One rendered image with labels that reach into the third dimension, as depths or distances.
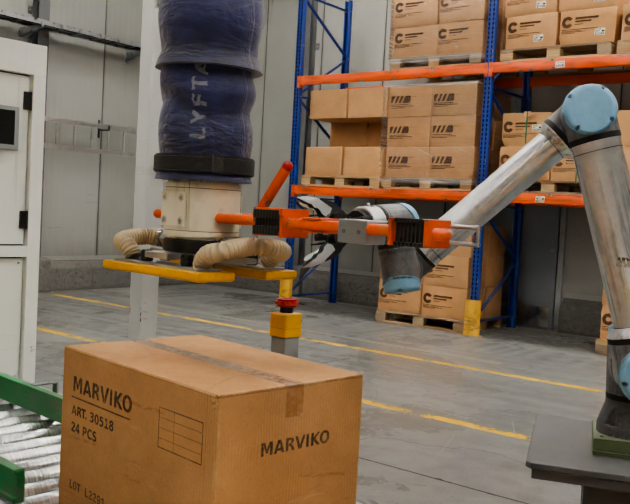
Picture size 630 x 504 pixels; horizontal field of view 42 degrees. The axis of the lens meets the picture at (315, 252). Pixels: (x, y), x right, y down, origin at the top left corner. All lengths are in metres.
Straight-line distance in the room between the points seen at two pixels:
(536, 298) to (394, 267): 8.56
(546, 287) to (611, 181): 8.51
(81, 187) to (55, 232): 0.75
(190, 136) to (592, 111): 0.89
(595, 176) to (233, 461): 1.01
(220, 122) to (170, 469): 0.73
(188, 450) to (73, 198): 10.53
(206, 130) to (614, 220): 0.92
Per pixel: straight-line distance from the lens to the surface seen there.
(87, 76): 12.31
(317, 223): 1.61
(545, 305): 10.47
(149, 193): 4.82
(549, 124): 2.12
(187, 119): 1.82
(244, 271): 1.86
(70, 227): 12.09
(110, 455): 1.92
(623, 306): 1.99
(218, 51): 1.82
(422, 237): 1.46
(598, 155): 1.97
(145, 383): 1.78
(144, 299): 4.86
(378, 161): 10.12
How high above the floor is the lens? 1.30
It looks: 3 degrees down
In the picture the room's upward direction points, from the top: 3 degrees clockwise
